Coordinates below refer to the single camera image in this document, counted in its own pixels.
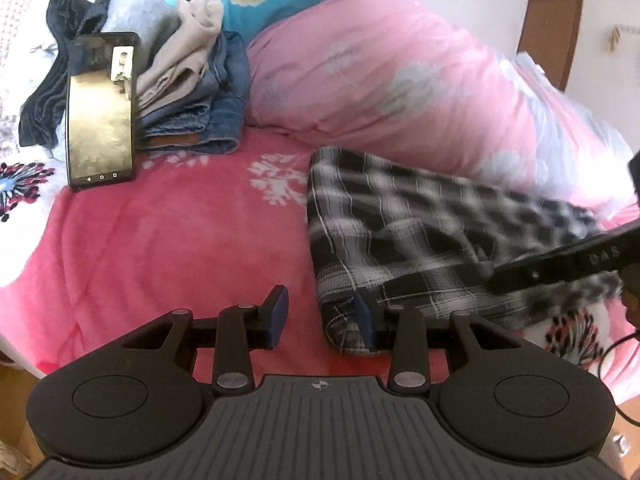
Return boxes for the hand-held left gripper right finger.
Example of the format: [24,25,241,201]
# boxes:
[354,289,523,395]

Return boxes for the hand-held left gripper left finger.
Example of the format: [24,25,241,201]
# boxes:
[120,285,290,395]

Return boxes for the black white plaid pants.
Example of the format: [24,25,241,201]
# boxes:
[306,146,631,356]

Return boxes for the pink fleece flower blanket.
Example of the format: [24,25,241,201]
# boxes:
[0,127,640,406]

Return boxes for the folded blue jeans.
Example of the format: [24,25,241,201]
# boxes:
[135,30,251,156]

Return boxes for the brown wooden door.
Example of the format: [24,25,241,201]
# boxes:
[517,0,585,93]

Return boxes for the pink grey floral quilt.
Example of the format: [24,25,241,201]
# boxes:
[247,0,638,226]

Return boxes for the black smartphone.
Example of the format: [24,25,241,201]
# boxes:
[65,31,141,192]

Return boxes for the folded beige pants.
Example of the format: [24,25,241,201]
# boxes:
[135,0,226,111]

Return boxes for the dark navy cloth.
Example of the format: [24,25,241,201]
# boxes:
[19,0,118,148]

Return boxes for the folded grey cloth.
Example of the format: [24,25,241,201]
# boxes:
[102,0,181,56]

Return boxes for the pink checkered white cloth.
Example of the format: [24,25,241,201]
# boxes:
[0,0,43,53]

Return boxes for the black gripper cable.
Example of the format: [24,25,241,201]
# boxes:
[597,330,640,423]

